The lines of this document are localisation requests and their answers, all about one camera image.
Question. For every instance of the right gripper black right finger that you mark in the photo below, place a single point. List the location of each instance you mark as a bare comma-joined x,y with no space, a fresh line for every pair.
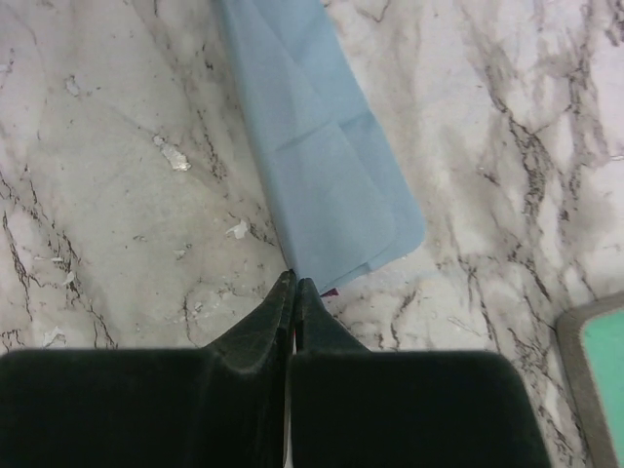
352,407

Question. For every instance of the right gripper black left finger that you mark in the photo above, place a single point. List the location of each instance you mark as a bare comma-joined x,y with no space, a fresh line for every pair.
220,405

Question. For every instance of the grey rectangular block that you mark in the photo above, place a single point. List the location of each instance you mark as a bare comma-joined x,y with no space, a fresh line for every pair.
590,339

